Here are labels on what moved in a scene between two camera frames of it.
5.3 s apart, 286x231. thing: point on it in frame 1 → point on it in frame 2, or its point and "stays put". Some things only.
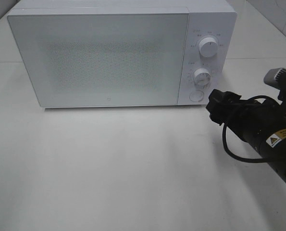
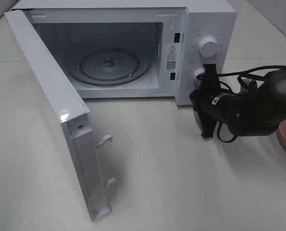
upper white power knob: x=208 y=46 stays put
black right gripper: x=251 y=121 → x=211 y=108
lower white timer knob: x=202 y=77 stays put
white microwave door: x=103 y=57 → x=71 y=111
